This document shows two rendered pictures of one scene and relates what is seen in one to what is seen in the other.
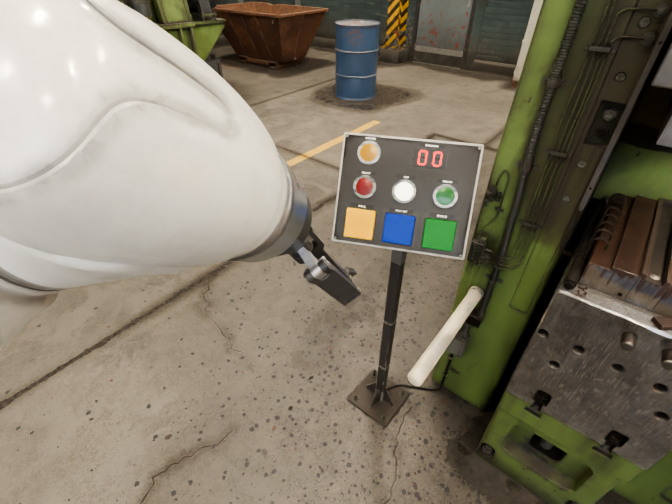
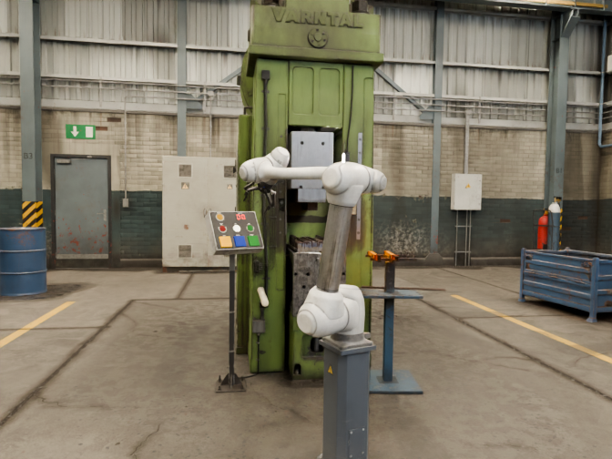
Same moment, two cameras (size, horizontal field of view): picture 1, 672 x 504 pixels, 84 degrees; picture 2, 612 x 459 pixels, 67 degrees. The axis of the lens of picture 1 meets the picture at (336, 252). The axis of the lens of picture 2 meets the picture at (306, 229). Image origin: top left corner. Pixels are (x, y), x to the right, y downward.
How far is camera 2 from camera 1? 2.37 m
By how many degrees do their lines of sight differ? 56
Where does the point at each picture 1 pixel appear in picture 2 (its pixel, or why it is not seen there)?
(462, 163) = (250, 217)
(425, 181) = (242, 224)
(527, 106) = (258, 203)
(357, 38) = (28, 239)
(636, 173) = (291, 231)
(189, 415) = (120, 433)
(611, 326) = (311, 258)
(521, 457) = (311, 359)
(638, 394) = not seen: hidden behind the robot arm
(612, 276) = (304, 245)
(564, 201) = (280, 233)
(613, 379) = not seen: hidden behind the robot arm
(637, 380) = not seen: hidden behind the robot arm
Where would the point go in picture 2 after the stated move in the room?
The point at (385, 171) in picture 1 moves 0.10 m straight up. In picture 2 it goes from (228, 222) to (228, 207)
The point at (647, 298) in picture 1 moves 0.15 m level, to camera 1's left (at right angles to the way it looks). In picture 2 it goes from (315, 248) to (300, 249)
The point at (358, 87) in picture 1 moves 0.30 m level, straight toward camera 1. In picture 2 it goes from (32, 281) to (38, 285)
